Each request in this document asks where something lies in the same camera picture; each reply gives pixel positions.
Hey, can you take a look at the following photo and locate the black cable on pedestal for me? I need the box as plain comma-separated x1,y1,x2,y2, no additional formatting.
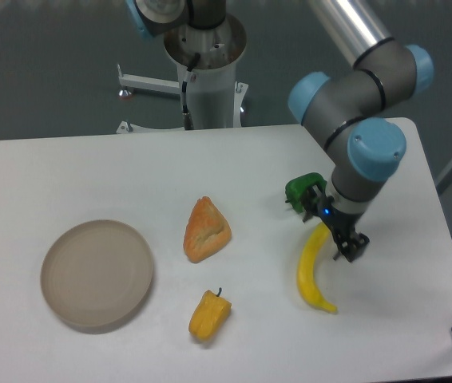
180,52,201,131

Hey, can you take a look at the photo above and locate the orange bread wedge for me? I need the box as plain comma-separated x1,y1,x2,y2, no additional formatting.
183,196,232,263

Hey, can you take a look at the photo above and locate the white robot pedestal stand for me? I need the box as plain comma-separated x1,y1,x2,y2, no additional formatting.
117,13,248,130

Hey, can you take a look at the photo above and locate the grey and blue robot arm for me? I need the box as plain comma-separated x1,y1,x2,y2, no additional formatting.
127,1,434,261

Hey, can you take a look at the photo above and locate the beige round plate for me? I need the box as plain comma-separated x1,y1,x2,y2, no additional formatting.
40,219,154,334

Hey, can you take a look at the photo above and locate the yellow bell pepper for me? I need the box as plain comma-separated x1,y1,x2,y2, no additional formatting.
188,287,232,342

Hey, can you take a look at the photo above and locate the yellow banana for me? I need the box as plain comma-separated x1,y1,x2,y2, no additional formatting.
296,223,337,314

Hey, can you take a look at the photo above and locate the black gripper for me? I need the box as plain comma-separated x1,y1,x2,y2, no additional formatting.
300,184,370,263

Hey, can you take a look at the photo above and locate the green bell pepper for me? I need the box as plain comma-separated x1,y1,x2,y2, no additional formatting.
285,172,327,214

